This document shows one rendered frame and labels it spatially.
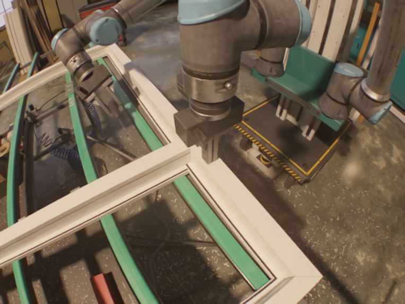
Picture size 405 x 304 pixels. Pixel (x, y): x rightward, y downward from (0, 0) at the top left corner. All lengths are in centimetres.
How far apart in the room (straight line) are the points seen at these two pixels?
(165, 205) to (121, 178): 101
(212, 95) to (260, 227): 26
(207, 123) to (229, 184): 16
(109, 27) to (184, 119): 39
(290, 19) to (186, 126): 24
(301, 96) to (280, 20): 91
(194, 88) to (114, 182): 30
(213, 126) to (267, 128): 115
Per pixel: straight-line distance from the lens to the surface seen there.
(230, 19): 27
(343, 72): 105
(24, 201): 121
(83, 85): 74
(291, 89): 123
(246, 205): 43
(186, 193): 52
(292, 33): 34
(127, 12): 67
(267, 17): 31
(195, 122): 35
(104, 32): 64
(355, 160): 219
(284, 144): 144
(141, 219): 148
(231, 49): 28
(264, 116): 160
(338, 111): 113
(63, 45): 77
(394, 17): 81
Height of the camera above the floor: 132
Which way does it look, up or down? 51 degrees down
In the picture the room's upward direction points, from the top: 1 degrees counter-clockwise
